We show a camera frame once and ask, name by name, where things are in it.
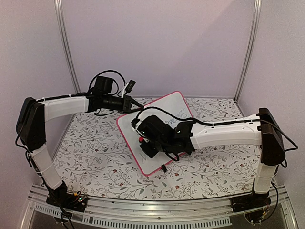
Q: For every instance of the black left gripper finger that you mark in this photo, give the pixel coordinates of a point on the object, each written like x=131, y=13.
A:
x=133, y=110
x=131, y=101

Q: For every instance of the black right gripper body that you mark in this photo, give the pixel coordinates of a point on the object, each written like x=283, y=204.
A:
x=161, y=146

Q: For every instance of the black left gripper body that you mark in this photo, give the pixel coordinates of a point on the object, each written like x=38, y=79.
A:
x=109, y=105

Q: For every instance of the red black whiteboard eraser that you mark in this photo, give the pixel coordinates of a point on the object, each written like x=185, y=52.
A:
x=141, y=139

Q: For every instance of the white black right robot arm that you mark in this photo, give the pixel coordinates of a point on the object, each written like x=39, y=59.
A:
x=259, y=129

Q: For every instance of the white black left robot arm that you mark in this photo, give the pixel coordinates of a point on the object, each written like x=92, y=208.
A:
x=35, y=114

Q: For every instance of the black whiteboard foot clip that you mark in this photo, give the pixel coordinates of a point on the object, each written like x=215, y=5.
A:
x=163, y=168

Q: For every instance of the floral patterned table mat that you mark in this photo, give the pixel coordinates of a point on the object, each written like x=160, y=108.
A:
x=93, y=158

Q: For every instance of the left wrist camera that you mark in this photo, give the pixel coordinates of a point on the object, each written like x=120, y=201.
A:
x=127, y=88

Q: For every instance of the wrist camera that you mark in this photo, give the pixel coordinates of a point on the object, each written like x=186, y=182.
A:
x=127, y=88
x=135, y=124

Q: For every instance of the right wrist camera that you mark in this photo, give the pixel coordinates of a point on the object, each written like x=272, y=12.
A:
x=135, y=124

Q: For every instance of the aluminium front rail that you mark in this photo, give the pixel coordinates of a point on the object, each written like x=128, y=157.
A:
x=109, y=213

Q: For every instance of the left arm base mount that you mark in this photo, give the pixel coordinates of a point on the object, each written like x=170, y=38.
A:
x=71, y=201

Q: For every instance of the left aluminium corner post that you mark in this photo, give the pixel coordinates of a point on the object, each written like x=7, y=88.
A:
x=65, y=44

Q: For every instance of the aluminium corner post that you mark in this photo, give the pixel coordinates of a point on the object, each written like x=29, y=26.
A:
x=249, y=49
x=65, y=44

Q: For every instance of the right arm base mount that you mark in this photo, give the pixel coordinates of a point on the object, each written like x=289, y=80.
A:
x=249, y=201

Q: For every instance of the right aluminium corner post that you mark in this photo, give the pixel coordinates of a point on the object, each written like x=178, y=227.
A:
x=249, y=49

